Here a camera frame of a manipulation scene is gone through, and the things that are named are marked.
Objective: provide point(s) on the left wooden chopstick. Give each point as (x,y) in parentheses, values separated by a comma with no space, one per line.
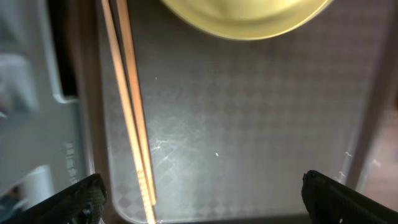
(120,68)

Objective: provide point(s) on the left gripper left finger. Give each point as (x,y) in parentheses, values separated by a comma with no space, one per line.
(82,202)

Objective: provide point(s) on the yellow plate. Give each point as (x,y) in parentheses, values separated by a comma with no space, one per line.
(246,19)

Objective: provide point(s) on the right wooden chopstick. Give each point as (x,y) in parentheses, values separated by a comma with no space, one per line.
(126,32)

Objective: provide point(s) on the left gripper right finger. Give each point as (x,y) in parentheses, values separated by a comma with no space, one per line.
(328,201)

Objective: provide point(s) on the white cup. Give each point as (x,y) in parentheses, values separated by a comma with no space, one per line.
(34,188)

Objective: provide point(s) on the brown serving tray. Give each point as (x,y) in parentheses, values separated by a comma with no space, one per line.
(234,125)

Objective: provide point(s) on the wooden chopstick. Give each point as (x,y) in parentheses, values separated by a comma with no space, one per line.
(126,32)
(120,68)

